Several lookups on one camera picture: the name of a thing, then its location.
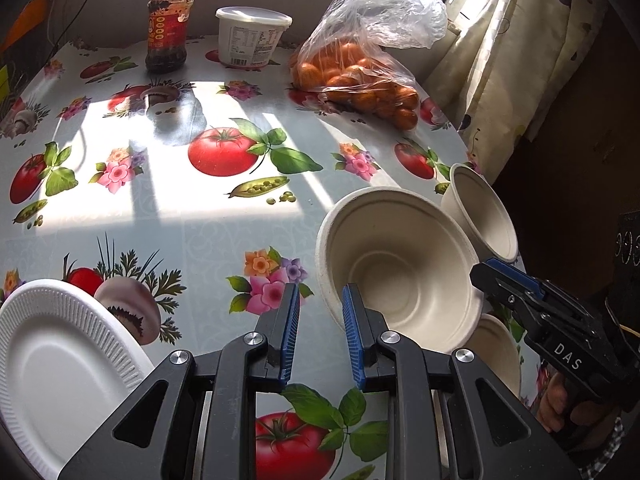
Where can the plastic bag of oranges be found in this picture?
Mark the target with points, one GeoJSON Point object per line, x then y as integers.
{"type": "Point", "coordinates": [360, 75]}

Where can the white ribbed foam plate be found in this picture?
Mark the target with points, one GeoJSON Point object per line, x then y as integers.
{"type": "Point", "coordinates": [55, 370]}

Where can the cream dotted curtain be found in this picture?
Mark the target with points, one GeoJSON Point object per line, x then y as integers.
{"type": "Point", "coordinates": [515, 60]}

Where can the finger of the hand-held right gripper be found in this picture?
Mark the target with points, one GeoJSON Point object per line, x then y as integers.
{"type": "Point", "coordinates": [515, 274]}
{"type": "Point", "coordinates": [500, 290]}

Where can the vegetable print tablecloth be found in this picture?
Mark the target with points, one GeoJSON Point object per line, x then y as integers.
{"type": "Point", "coordinates": [190, 220]}

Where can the red label sauce jar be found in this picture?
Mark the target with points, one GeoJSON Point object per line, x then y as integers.
{"type": "Point", "coordinates": [170, 25]}

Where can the beige paper pulp bowl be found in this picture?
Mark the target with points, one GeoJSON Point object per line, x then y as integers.
{"type": "Point", "coordinates": [400, 270]}
{"type": "Point", "coordinates": [492, 357]}
{"type": "Point", "coordinates": [482, 210]}

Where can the person's right hand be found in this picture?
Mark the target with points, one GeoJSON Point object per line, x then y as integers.
{"type": "Point", "coordinates": [565, 410]}

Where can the white plastic tub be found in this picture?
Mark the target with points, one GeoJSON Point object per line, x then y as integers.
{"type": "Point", "coordinates": [252, 35]}

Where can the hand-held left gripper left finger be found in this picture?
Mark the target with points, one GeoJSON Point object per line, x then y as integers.
{"type": "Point", "coordinates": [290, 335]}

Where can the orange tray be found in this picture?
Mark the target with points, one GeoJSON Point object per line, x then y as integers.
{"type": "Point", "coordinates": [27, 25]}

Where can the person's right forearm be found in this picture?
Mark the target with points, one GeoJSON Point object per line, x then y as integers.
{"type": "Point", "coordinates": [605, 452]}

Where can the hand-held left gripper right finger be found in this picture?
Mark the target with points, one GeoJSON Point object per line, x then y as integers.
{"type": "Point", "coordinates": [352, 335]}

